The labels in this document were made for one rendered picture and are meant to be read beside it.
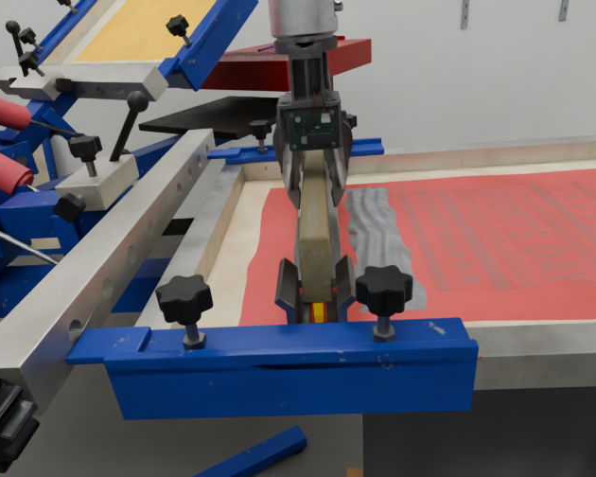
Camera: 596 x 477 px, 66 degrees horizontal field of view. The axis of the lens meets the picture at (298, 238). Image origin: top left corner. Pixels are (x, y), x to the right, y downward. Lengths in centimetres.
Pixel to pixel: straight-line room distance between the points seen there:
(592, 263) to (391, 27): 211
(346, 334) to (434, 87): 236
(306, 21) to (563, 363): 40
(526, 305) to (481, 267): 8
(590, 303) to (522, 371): 16
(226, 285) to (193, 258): 5
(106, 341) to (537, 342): 36
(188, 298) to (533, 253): 44
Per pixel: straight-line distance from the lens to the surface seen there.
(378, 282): 36
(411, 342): 38
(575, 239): 69
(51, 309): 44
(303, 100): 52
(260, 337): 41
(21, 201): 74
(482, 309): 52
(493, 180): 87
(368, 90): 263
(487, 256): 62
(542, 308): 54
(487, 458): 64
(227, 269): 60
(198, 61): 105
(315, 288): 45
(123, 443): 177
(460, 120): 277
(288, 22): 53
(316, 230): 44
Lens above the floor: 126
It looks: 27 degrees down
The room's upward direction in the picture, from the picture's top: 5 degrees counter-clockwise
